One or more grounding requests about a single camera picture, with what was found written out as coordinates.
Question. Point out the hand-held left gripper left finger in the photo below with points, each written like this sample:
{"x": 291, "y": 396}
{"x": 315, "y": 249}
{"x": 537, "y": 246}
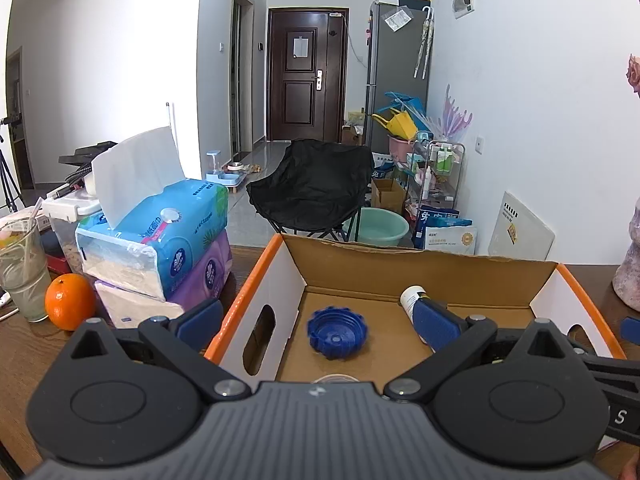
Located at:
{"x": 200, "y": 317}

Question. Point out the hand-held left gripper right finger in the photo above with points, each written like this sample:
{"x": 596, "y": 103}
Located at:
{"x": 440, "y": 322}

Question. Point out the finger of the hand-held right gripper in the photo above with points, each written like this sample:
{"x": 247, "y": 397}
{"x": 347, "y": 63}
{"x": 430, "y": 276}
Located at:
{"x": 615, "y": 372}
{"x": 632, "y": 330}

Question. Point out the white tube bottle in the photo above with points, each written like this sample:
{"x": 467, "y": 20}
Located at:
{"x": 412, "y": 297}

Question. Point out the orange-edged cardboard box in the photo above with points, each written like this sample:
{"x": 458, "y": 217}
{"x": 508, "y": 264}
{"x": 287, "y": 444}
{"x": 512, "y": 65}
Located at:
{"x": 360, "y": 265}

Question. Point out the blue ridged plastic lid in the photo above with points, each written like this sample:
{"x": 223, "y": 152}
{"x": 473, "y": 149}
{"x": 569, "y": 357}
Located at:
{"x": 337, "y": 332}

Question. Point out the purple tissue pack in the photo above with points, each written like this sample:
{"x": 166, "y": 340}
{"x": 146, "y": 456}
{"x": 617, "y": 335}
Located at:
{"x": 210, "y": 270}

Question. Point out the pink textured vase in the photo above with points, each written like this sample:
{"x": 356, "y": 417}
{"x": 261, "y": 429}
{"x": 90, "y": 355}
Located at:
{"x": 631, "y": 265}

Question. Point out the white and yellow litter bag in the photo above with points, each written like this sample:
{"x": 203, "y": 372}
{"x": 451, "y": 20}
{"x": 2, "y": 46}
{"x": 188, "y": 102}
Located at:
{"x": 452, "y": 240}

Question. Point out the blue tissue pack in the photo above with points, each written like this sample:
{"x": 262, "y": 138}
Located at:
{"x": 165, "y": 240}

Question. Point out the blue litter bag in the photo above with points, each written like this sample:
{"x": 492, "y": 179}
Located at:
{"x": 435, "y": 216}

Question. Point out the green plastic basin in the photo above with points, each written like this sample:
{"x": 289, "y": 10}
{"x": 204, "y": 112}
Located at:
{"x": 380, "y": 227}

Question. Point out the white leaning board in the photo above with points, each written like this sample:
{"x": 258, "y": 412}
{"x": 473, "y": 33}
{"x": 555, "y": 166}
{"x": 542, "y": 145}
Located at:
{"x": 520, "y": 230}

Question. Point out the orange fruit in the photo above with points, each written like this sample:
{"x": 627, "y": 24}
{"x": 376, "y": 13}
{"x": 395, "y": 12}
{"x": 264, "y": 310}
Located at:
{"x": 70, "y": 302}

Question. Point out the small open cardboard box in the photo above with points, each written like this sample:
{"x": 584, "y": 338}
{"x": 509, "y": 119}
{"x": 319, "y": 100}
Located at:
{"x": 387, "y": 197}

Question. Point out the blue and white pet feeder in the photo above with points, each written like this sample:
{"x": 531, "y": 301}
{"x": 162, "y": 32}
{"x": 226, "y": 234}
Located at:
{"x": 222, "y": 172}

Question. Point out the metal rack cart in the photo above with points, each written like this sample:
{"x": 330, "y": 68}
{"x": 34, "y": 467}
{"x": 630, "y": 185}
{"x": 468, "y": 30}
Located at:
{"x": 440, "y": 170}

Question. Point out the blue and white bag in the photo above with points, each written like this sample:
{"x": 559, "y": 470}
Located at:
{"x": 385, "y": 167}

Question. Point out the clear container with white lid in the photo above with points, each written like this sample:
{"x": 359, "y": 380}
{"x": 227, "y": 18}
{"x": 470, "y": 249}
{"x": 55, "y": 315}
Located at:
{"x": 67, "y": 210}

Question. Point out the black folding chair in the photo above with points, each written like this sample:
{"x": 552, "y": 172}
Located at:
{"x": 315, "y": 185}

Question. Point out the pink plastic bucket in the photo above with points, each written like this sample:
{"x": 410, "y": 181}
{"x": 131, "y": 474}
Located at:
{"x": 400, "y": 149}

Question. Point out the yellow watering can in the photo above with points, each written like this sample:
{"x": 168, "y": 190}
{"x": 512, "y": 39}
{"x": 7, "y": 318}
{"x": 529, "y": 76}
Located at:
{"x": 402, "y": 125}

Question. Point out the purple fairy wings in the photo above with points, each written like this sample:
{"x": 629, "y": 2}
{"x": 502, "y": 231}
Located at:
{"x": 455, "y": 117}

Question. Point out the blue plastic dustpan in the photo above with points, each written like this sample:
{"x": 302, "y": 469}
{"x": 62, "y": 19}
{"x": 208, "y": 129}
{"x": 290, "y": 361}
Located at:
{"x": 402, "y": 100}

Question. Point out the black tripod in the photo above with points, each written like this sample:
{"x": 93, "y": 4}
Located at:
{"x": 10, "y": 170}

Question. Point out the dark brown entrance door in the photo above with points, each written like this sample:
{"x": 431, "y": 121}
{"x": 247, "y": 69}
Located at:
{"x": 307, "y": 100}

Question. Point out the bunch of dried pink roses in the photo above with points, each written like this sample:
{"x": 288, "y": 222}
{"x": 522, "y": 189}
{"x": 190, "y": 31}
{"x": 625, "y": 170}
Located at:
{"x": 635, "y": 72}

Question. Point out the grey refrigerator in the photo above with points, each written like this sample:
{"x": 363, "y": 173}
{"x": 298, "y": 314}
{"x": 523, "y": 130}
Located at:
{"x": 395, "y": 65}

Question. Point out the folded clear umbrella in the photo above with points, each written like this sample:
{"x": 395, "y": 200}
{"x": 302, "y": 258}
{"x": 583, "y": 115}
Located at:
{"x": 424, "y": 42}

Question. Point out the white paper on door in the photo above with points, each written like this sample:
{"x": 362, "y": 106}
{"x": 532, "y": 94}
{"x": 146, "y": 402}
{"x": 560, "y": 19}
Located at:
{"x": 301, "y": 46}

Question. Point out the clear plastic bag with paper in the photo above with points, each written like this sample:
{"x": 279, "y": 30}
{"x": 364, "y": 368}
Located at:
{"x": 397, "y": 19}

